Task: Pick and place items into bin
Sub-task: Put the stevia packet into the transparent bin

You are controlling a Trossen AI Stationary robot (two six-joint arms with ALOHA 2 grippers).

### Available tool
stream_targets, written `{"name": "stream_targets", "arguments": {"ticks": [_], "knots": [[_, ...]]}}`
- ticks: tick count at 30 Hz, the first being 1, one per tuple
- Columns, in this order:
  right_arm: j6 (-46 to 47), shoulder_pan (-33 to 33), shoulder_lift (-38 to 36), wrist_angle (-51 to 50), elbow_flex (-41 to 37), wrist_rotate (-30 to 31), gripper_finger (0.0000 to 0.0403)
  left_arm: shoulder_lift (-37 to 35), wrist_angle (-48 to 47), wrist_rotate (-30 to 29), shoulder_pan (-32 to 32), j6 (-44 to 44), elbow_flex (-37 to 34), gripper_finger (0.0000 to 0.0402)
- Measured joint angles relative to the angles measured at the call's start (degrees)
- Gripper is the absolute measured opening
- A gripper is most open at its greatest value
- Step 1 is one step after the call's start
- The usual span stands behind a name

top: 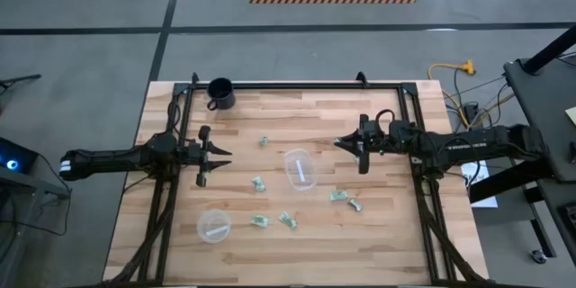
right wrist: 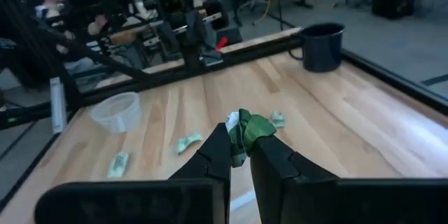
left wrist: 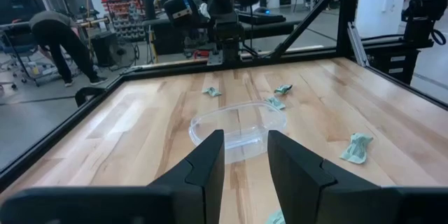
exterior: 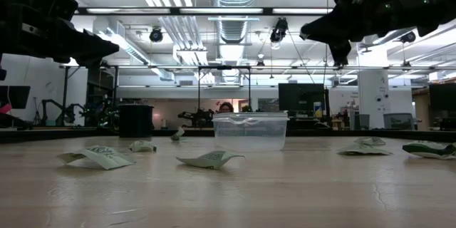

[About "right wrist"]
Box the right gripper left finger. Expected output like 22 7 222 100
167 122 232 183

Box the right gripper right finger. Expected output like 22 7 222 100
249 134 340 224

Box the green white packet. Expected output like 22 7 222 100
269 111 288 129
107 151 130 179
225 108 277 168
176 132 204 155

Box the clear round plastic container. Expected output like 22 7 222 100
90 91 142 134

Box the black metal mug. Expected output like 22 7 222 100
288 22 347 74

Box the person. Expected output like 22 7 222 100
33 0 109 74

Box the red clamp handle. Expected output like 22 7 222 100
215 36 229 53

